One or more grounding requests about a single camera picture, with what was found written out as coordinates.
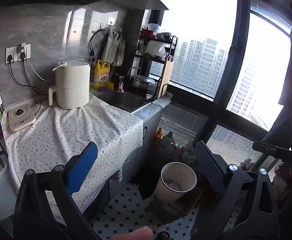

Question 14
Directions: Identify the cream induction cooker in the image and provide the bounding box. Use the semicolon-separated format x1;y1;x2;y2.
9;104;36;132

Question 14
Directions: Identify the wall power socket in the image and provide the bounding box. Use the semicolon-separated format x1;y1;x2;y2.
5;43;31;64

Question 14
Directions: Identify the cream air fryer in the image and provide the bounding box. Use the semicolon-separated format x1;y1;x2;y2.
48;60;90;110

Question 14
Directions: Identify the floral white tablecloth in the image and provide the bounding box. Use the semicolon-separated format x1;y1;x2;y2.
2;95;143;208

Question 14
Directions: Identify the person's left hand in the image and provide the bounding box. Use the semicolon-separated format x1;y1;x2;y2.
109;226;153;240

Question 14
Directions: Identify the yellow dish soap bottle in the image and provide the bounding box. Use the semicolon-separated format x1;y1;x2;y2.
93;60;111;89

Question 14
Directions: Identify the white round trash bin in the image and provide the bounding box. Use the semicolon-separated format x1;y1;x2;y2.
154;162;197;203

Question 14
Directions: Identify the white laundry detergent bottle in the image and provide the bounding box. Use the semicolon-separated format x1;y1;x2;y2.
158;132;176;155

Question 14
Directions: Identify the white charging cable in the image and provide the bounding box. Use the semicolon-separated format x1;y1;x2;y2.
21;45;87;82

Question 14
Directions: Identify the orange bottle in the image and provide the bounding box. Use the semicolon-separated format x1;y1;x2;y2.
154;127;162;147

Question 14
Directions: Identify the stainless steel sink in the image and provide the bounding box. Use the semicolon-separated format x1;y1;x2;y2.
97;91;149;113

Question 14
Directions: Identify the black power cable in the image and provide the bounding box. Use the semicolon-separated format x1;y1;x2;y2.
7;52;49;117

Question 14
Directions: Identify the grey cabinet with handles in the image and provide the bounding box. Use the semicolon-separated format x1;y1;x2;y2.
108;102;173;193

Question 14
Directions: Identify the person's right hand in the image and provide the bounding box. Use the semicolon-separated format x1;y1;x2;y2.
272;163;292;201

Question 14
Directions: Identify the green white detergent bag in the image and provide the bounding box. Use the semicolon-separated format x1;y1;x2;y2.
181;142;197;166

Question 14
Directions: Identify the black dish rack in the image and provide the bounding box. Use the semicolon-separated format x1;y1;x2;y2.
127;23;178;101

